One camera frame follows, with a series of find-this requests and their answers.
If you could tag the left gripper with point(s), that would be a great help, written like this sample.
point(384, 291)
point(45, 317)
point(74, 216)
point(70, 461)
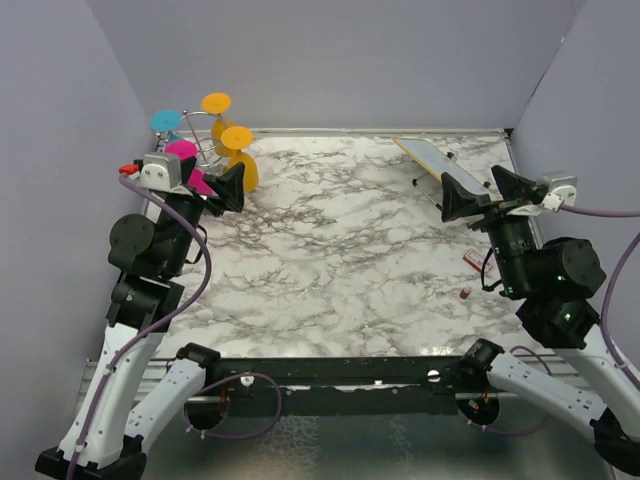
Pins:
point(229, 188)

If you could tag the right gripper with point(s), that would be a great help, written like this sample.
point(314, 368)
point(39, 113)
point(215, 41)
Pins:
point(512, 187)

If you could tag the pink wine glass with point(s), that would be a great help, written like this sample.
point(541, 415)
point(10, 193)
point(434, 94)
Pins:
point(192, 176)

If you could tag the yellow wine glass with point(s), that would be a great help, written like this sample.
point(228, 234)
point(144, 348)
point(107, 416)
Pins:
point(216, 104)
point(236, 139)

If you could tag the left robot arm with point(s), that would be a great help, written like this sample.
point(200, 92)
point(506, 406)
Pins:
point(112, 434)

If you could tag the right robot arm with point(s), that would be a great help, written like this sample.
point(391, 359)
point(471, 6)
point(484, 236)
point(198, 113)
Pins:
point(554, 283)

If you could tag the chrome wine glass rack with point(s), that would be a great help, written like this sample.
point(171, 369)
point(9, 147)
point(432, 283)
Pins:
point(206, 157)

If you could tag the blue wine glass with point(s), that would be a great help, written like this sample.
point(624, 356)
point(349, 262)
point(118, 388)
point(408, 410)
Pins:
point(165, 122)

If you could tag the black tablet stand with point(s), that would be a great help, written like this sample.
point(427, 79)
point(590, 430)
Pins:
point(425, 186)

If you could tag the yellow framed tablet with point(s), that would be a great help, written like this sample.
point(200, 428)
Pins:
point(434, 163)

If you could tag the small red white box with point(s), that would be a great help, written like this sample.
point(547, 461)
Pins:
point(474, 259)

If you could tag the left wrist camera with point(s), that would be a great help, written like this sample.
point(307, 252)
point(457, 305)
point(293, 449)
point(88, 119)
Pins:
point(157, 171)

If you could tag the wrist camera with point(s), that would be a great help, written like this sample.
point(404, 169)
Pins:
point(560, 190)
point(157, 171)

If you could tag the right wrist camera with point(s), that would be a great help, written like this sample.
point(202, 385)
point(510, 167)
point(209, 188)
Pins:
point(560, 190)

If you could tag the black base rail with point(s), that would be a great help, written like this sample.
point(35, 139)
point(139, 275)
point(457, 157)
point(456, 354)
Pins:
point(337, 386)

